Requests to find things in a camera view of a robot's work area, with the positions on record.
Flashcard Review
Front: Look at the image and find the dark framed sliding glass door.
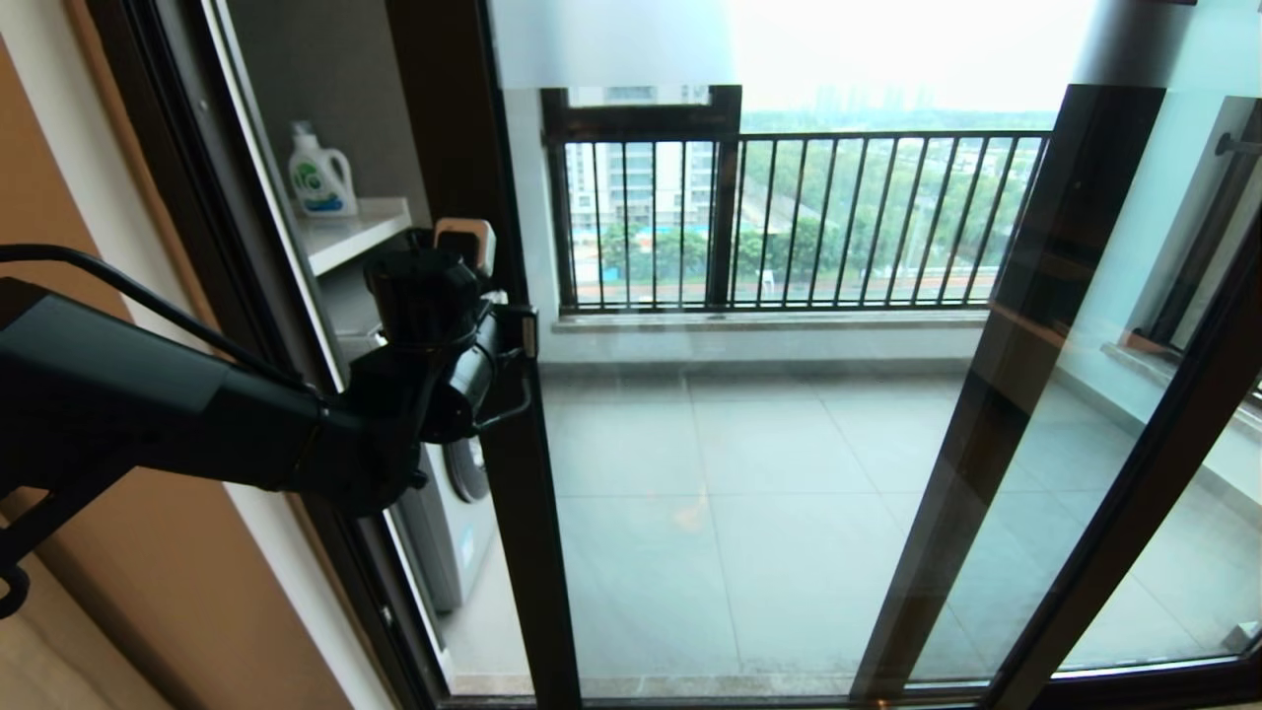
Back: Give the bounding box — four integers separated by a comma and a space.
385, 0, 1262, 710

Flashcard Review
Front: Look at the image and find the white shelf board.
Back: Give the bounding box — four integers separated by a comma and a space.
296, 197, 414, 278

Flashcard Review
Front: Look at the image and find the white detergent bottle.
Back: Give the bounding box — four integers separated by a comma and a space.
287, 119, 359, 219

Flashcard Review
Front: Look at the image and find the white front-load washing machine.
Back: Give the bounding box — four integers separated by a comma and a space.
320, 258, 500, 614

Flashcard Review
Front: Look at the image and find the stone window sill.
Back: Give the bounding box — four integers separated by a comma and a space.
552, 309, 993, 335

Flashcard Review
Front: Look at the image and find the black balcony railing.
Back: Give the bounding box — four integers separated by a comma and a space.
545, 129, 1052, 316

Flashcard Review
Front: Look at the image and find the beige curtain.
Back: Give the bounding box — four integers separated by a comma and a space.
0, 547, 171, 710

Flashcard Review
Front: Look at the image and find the black side railing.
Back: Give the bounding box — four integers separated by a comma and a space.
1132, 99, 1262, 407

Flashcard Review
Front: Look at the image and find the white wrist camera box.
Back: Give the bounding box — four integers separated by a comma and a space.
433, 218, 498, 280

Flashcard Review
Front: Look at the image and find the thin black camera cable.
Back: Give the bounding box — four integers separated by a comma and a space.
471, 373, 535, 435

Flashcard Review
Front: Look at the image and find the dark window frame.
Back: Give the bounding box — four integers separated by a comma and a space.
539, 86, 743, 313

